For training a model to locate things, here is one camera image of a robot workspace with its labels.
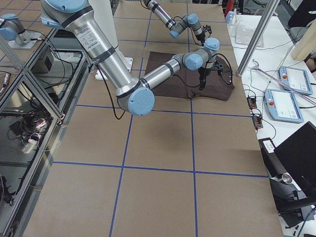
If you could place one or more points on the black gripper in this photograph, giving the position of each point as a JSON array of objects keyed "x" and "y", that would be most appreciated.
[
  {"x": 204, "y": 73},
  {"x": 201, "y": 36}
]

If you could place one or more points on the brown t-shirt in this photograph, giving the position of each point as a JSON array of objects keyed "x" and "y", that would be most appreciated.
[{"x": 185, "y": 84}]

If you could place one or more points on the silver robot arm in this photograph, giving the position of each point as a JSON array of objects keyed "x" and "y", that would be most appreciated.
[
  {"x": 177, "y": 28},
  {"x": 133, "y": 95}
]

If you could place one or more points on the clear plastic tray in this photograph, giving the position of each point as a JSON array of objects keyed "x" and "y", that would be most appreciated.
[{"x": 241, "y": 33}]

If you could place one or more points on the red cylinder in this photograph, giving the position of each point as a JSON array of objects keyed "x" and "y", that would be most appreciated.
[{"x": 229, "y": 6}]

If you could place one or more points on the black electronics board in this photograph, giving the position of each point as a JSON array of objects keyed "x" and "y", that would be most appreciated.
[{"x": 256, "y": 114}]

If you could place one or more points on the near blue teach pendant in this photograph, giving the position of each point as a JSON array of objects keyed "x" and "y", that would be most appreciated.
[{"x": 282, "y": 106}]

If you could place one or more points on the blue teach pendant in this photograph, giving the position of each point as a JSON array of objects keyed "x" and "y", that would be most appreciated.
[
  {"x": 282, "y": 106},
  {"x": 297, "y": 79}
]

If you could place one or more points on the far blue teach pendant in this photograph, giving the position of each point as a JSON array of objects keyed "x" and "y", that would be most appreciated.
[{"x": 297, "y": 79}]

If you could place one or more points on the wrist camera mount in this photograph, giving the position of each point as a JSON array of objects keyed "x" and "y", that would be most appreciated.
[
  {"x": 218, "y": 67},
  {"x": 207, "y": 29}
]

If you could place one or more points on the aluminium frame post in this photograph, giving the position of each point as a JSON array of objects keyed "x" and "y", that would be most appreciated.
[{"x": 264, "y": 20}]

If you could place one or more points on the white pedestal column base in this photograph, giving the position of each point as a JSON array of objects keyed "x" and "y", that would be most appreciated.
[{"x": 103, "y": 16}]

